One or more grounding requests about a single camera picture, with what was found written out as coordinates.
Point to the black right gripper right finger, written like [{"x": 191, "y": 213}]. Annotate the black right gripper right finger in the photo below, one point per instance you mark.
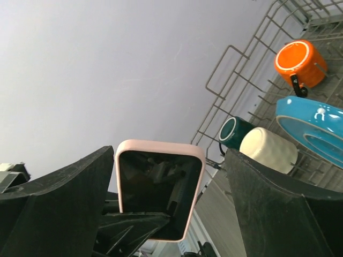
[{"x": 279, "y": 215}]

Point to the cream ribbed cup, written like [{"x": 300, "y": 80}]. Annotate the cream ribbed cup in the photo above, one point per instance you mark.
[{"x": 269, "y": 149}]

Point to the pink-cased phone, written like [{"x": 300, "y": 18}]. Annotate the pink-cased phone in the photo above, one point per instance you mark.
[{"x": 160, "y": 177}]

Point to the blue plate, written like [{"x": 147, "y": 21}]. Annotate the blue plate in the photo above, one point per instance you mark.
[{"x": 315, "y": 125}]

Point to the orange mug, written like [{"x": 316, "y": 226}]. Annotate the orange mug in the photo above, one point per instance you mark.
[{"x": 301, "y": 65}]

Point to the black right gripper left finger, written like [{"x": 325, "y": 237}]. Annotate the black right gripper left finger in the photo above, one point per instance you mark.
[{"x": 57, "y": 214}]

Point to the grey wire dish rack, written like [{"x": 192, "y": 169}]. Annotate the grey wire dish rack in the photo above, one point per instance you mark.
[{"x": 244, "y": 82}]

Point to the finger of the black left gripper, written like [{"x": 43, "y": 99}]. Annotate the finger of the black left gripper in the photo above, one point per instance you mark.
[{"x": 122, "y": 234}]

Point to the dark teal mug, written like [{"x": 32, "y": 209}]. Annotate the dark teal mug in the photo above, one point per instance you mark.
[{"x": 233, "y": 132}]

